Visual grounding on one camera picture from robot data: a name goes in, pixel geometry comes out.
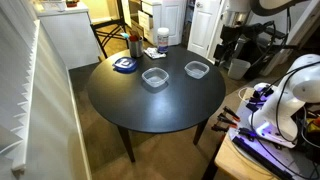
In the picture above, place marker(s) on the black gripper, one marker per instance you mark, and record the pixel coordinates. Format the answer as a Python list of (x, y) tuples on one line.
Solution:
[(233, 35)]

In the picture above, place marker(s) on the clear plastic bowl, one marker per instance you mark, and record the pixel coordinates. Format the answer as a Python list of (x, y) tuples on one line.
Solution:
[(197, 69), (155, 77)]

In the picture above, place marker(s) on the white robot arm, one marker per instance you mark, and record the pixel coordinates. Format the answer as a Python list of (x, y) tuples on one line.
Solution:
[(300, 86)]

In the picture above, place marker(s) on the white trash bin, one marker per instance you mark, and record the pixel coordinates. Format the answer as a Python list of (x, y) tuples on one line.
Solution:
[(238, 69)]

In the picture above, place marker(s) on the white panel door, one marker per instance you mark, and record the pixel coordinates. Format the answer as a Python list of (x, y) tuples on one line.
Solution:
[(203, 26)]

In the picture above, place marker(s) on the black clamp orange tips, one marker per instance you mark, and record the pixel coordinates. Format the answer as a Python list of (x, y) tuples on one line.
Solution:
[(227, 120), (231, 114)]

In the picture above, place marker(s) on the white wipes canister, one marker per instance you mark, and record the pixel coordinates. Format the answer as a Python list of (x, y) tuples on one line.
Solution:
[(163, 40)]

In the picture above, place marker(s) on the crumpled white packet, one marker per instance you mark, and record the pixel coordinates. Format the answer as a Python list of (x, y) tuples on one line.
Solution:
[(154, 52)]

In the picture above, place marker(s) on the white drawer unit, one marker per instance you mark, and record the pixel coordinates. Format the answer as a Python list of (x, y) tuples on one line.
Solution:
[(148, 20)]

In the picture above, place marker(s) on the metal utensil cup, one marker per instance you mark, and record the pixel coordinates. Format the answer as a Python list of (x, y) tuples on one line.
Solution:
[(136, 49)]

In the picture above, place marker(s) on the wooden spatula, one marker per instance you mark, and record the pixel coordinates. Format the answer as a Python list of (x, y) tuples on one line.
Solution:
[(137, 33)]

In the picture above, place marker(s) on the round black wooden table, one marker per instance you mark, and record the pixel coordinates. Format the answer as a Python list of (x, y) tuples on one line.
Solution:
[(150, 106)]

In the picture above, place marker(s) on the red tipped utensil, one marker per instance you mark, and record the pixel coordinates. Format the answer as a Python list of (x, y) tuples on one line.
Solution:
[(133, 38)]

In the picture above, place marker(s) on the blue plastic lid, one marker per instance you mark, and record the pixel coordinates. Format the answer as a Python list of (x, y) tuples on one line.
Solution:
[(125, 64)]

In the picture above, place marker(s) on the teal utensil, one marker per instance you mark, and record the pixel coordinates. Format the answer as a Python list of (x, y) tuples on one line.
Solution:
[(125, 35)]

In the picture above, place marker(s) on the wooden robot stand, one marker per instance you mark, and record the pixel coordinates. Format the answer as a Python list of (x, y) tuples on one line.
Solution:
[(230, 161)]

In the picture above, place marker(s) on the metal robot mounting plate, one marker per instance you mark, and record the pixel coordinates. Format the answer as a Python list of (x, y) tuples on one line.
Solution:
[(283, 156)]

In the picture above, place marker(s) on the black metal chair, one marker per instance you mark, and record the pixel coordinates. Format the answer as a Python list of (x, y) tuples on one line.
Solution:
[(106, 28)]

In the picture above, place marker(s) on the white kitchen counter cabinet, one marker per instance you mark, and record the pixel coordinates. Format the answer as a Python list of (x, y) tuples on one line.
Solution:
[(70, 36)]

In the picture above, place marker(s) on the red bowl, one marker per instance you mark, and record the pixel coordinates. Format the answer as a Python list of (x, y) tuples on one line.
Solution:
[(72, 3)]

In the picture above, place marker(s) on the white window blinds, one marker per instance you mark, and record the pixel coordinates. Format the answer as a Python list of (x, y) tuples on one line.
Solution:
[(16, 83)]

